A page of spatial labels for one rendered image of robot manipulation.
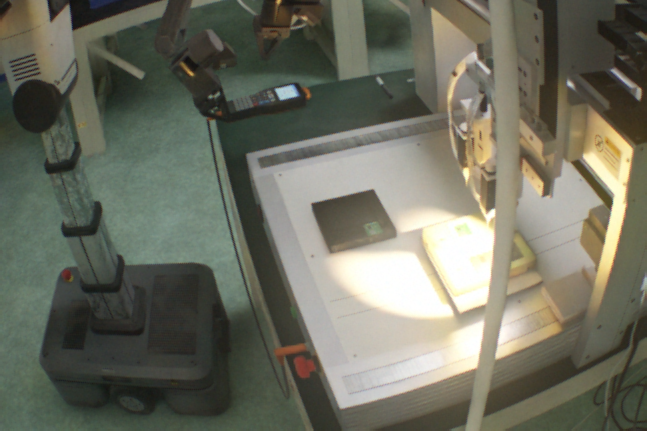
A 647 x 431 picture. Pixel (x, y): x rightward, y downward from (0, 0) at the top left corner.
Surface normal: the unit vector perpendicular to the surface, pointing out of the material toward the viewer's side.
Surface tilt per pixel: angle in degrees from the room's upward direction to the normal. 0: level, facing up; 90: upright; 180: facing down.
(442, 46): 90
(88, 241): 90
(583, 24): 90
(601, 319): 90
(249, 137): 0
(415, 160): 0
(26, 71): 100
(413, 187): 0
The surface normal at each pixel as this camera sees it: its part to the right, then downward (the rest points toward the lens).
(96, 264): 0.07, 0.56
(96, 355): -0.08, -0.82
